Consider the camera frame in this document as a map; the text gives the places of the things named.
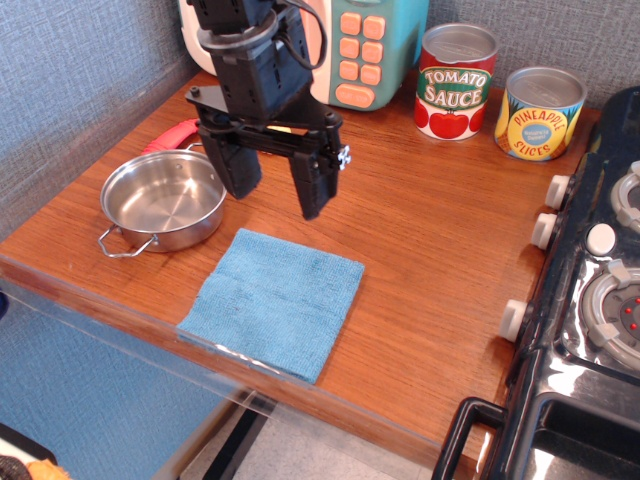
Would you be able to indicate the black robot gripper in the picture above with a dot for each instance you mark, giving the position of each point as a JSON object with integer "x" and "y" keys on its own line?
{"x": 264, "y": 102}

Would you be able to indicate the blue towel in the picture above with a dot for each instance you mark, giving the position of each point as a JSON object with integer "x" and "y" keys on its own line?
{"x": 276, "y": 303}

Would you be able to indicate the white stove knob middle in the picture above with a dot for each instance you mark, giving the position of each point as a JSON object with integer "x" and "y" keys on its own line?
{"x": 543, "y": 230}

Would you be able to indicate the white stove knob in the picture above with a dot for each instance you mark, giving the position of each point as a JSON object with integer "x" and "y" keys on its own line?
{"x": 543, "y": 230}
{"x": 556, "y": 191}
{"x": 512, "y": 319}

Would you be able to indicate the stainless steel pan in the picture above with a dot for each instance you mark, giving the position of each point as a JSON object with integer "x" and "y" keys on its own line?
{"x": 160, "y": 202}

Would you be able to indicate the toy microwave oven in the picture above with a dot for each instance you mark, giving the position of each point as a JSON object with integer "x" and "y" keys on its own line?
{"x": 366, "y": 48}

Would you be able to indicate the tomato sauce can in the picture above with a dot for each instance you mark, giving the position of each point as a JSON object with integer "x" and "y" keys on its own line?
{"x": 455, "y": 74}

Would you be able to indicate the pineapple slices can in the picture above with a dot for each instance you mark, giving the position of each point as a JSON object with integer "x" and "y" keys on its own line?
{"x": 539, "y": 113}

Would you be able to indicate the white stove knob lower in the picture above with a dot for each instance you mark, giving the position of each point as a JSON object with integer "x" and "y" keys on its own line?
{"x": 512, "y": 319}

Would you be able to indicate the white stove knob upper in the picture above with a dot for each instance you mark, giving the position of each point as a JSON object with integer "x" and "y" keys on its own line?
{"x": 556, "y": 191}

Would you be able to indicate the white round stove button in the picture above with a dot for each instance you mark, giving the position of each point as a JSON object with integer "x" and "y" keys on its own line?
{"x": 600, "y": 239}

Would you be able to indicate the grey rear stove burner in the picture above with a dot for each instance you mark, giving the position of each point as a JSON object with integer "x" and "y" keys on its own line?
{"x": 626, "y": 214}

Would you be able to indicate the grey stove burner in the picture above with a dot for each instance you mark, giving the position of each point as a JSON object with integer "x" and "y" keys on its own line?
{"x": 610, "y": 312}
{"x": 626, "y": 214}

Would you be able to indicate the grey front stove burner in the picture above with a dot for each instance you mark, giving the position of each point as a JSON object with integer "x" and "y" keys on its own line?
{"x": 610, "y": 312}

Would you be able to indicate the black toy stove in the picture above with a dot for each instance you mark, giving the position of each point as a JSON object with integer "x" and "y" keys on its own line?
{"x": 572, "y": 409}

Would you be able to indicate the orange fuzzy object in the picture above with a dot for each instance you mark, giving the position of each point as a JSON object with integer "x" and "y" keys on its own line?
{"x": 46, "y": 470}

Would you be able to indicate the red handled metal spoon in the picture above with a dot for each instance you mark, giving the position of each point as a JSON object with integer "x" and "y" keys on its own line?
{"x": 172, "y": 138}

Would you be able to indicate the black oven door handle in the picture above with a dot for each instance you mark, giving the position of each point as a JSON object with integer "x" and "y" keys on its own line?
{"x": 471, "y": 411}

